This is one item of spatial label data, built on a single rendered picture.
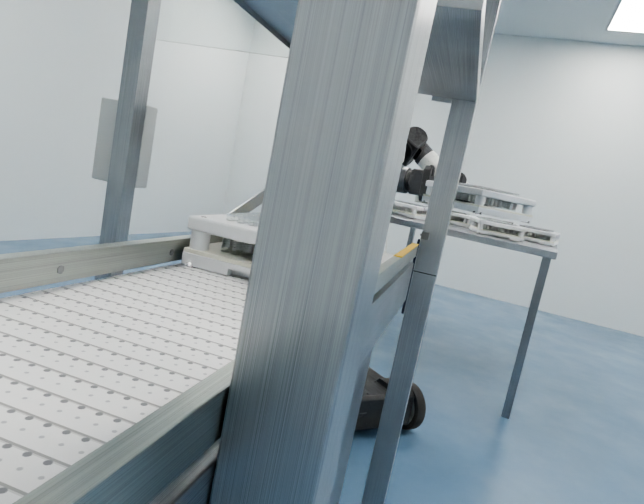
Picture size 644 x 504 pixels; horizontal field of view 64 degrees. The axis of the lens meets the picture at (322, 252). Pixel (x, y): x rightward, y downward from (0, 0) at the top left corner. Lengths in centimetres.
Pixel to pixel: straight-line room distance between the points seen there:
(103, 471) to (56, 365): 18
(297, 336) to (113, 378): 16
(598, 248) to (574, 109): 151
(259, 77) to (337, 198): 692
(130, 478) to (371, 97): 20
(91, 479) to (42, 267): 36
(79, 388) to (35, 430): 5
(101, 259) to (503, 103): 587
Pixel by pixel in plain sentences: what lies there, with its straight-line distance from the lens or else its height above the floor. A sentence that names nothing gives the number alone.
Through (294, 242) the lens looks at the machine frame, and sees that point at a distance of 26.
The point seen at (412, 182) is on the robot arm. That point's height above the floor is 103.
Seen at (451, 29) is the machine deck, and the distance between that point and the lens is 86.
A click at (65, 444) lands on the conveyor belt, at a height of 83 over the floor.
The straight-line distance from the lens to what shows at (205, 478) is 31.
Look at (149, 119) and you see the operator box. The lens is 175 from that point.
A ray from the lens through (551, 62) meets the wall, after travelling 639.
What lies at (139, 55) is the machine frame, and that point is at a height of 123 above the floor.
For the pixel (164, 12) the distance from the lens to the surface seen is 177.
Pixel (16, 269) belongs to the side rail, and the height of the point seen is 86.
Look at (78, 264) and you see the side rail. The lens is 60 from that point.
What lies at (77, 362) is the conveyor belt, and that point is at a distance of 40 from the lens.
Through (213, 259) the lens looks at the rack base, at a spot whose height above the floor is 85.
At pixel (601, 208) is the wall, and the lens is 623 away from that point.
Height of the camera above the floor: 99
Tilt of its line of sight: 8 degrees down
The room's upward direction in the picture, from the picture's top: 11 degrees clockwise
